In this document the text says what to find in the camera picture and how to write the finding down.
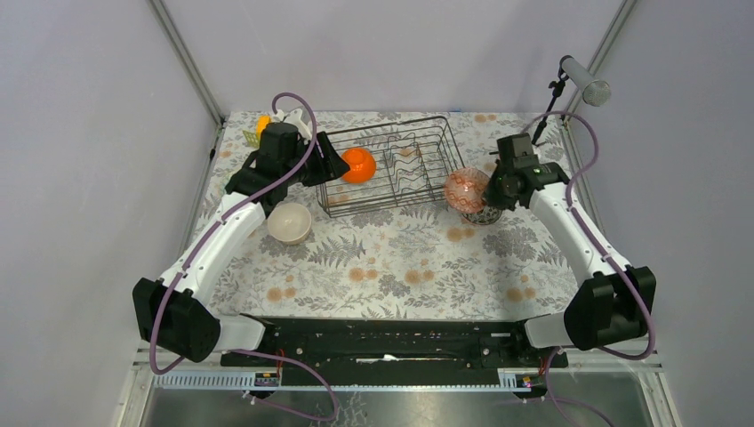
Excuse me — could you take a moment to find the blue zigzag pattern bowl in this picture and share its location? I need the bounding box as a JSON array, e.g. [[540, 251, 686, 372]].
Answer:
[[444, 167, 489, 214]]

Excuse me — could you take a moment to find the black microphone tripod stand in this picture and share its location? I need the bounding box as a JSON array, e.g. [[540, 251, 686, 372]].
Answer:
[[530, 73, 570, 146]]

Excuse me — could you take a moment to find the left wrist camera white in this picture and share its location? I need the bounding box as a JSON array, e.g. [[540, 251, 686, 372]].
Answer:
[[271, 107, 312, 141]]

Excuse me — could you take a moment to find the beige bowl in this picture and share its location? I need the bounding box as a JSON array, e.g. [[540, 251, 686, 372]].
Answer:
[[267, 203, 313, 246]]

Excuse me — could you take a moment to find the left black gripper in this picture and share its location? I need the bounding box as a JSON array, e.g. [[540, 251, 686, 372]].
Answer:
[[283, 131, 351, 187]]

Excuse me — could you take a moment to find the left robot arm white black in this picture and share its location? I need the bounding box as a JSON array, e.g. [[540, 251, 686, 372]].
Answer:
[[132, 123, 349, 366]]

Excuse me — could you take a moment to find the pink speckled bowl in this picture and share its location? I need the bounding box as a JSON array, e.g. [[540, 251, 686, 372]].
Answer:
[[462, 205, 502, 226]]

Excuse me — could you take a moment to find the silver microphone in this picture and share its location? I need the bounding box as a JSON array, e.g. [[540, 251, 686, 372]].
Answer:
[[559, 55, 612, 107]]

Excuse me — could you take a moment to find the orange bowl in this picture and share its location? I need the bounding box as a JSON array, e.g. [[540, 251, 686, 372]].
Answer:
[[341, 148, 377, 184]]

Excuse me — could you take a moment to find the orange yellow block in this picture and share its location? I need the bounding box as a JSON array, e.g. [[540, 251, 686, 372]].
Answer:
[[255, 115, 272, 140]]

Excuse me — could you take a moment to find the black wire dish rack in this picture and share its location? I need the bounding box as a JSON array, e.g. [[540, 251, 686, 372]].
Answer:
[[317, 116, 465, 218]]

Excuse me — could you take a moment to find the floral patterned table mat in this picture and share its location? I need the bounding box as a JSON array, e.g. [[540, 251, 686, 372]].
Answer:
[[176, 109, 614, 324]]

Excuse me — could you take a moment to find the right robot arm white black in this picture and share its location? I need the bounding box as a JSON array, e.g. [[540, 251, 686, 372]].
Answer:
[[483, 133, 656, 367]]

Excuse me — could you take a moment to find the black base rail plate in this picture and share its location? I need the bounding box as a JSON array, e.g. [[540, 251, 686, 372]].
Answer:
[[221, 317, 551, 388]]

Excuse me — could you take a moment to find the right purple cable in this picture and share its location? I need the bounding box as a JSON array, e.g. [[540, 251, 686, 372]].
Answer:
[[521, 110, 657, 427]]

